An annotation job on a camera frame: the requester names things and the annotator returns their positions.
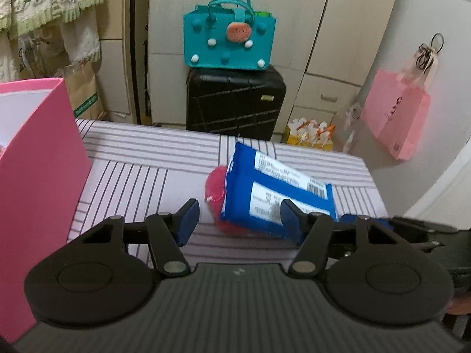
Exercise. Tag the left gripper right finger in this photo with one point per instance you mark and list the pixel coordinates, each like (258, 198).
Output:
(294, 221)

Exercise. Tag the cream knitted cardigan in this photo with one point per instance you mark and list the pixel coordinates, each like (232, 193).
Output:
(76, 18)

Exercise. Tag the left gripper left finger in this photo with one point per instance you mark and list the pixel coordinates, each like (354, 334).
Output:
(185, 221)

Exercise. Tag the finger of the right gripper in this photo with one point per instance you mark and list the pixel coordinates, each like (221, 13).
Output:
(350, 221)

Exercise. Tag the yellow white gift bag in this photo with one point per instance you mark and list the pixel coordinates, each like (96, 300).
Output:
(309, 133)

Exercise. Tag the pink paper bag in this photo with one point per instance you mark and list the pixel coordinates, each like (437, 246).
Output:
(395, 112)

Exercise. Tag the striped white tablecloth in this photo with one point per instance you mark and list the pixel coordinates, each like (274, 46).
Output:
(140, 170)

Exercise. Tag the red fluffy plush ball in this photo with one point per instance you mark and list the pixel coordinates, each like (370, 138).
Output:
(214, 198)

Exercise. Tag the brown paper bag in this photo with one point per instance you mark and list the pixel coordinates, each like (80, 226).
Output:
(81, 85)

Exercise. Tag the teal felt handbag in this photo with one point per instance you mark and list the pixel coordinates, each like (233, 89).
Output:
(228, 34)

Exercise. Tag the pink storage box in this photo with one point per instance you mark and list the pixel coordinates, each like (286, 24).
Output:
(44, 167)

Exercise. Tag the blue wet wipes pack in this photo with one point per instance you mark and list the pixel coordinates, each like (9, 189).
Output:
(255, 186)

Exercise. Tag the black suitcase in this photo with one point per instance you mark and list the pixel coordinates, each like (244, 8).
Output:
(234, 102)

